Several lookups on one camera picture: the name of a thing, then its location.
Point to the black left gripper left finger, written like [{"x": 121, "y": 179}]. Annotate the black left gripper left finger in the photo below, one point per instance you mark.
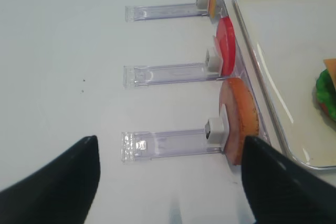
[{"x": 60, "y": 192}]

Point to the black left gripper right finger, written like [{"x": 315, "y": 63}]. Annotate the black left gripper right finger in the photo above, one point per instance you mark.
[{"x": 280, "y": 191}]

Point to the green lettuce leaf in burger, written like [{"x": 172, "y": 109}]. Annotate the green lettuce leaf in burger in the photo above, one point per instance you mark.
[{"x": 325, "y": 94}]

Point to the yellow cheese slice on burger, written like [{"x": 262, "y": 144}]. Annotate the yellow cheese slice on burger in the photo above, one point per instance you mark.
[{"x": 330, "y": 65}]

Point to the clear pusher track tomato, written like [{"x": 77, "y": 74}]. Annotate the clear pusher track tomato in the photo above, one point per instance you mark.
[{"x": 141, "y": 76}]

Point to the white pusher block tomato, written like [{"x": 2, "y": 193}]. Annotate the white pusher block tomato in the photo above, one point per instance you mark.
[{"x": 213, "y": 61}]

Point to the upright red tomato slice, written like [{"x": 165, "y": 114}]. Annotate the upright red tomato slice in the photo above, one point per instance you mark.
[{"x": 226, "y": 45}]

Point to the clear pusher track cheese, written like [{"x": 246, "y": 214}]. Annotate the clear pusher track cheese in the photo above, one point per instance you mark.
[{"x": 141, "y": 13}]

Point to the white pusher block ham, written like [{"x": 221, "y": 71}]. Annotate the white pusher block ham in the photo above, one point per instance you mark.
[{"x": 217, "y": 129}]

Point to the clear pusher track ham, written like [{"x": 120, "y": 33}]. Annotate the clear pusher track ham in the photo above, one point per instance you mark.
[{"x": 138, "y": 146}]

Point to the clear acrylic rack left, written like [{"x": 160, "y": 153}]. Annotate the clear acrylic rack left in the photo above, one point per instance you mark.
[{"x": 240, "y": 69}]

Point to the white rectangular serving tray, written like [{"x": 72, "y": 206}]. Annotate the white rectangular serving tray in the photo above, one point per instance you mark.
[{"x": 288, "y": 42}]

